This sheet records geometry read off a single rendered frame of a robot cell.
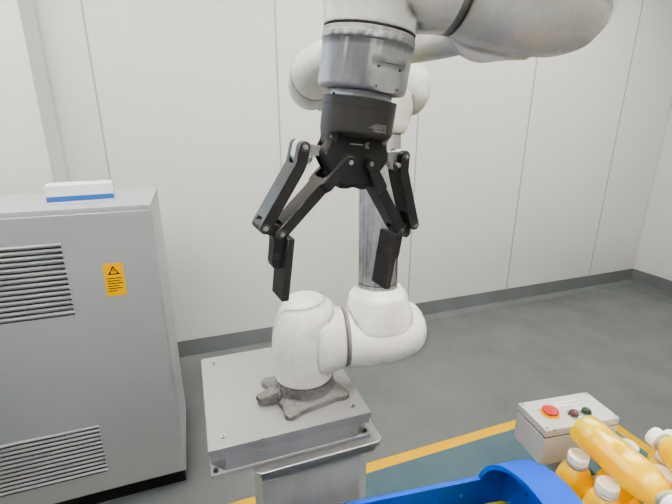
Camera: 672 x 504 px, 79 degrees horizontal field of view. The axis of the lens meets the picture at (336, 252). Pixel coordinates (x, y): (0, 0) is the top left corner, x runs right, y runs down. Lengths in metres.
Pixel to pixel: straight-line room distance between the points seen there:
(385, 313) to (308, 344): 0.20
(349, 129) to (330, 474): 0.93
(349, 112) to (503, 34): 0.17
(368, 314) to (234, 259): 2.30
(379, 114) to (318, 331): 0.67
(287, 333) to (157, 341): 1.11
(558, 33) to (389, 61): 0.17
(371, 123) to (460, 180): 3.45
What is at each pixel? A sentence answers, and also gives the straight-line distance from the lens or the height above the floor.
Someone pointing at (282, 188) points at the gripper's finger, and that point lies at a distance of 0.40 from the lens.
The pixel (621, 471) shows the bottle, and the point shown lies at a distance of 0.99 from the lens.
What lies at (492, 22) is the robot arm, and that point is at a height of 1.84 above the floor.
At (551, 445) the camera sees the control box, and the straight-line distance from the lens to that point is 1.14.
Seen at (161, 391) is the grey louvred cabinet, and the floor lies 0.57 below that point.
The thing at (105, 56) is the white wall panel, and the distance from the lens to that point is 3.11.
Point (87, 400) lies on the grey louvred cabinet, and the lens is 2.19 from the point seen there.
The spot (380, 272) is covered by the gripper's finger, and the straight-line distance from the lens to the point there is 0.51.
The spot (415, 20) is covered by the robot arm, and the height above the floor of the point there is 1.84.
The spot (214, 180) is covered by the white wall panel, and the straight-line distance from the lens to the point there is 3.08.
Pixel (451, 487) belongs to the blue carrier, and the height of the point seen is 1.13.
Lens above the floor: 1.75
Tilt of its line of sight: 17 degrees down
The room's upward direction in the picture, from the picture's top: straight up
